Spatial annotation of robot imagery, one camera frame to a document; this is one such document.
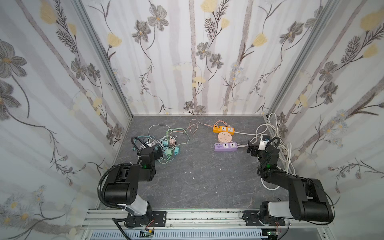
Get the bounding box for teal charger plug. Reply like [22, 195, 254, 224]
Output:
[174, 147, 180, 156]

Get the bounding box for purple power strip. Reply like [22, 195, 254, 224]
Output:
[214, 142, 238, 152]

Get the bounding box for orange power strip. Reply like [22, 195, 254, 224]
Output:
[213, 125, 235, 135]

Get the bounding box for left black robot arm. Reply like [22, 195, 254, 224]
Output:
[97, 137, 164, 228]

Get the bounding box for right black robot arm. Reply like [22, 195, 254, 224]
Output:
[247, 137, 336, 226]

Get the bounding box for green charger plug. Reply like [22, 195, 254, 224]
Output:
[166, 149, 173, 156]

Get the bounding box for round pink power socket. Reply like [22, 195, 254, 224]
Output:
[218, 132, 233, 143]

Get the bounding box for tangled pastel charger cables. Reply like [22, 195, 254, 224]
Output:
[131, 119, 199, 165]

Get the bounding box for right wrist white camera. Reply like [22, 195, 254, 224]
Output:
[258, 134, 271, 151]

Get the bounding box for white power cords bundle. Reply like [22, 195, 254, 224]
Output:
[233, 112, 296, 192]

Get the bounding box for pink cable with connectors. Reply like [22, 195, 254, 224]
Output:
[203, 119, 229, 128]

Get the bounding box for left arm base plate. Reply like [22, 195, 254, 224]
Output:
[124, 211, 167, 229]

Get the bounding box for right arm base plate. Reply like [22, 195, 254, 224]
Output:
[242, 211, 286, 227]

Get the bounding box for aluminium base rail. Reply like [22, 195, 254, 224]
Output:
[76, 209, 335, 240]

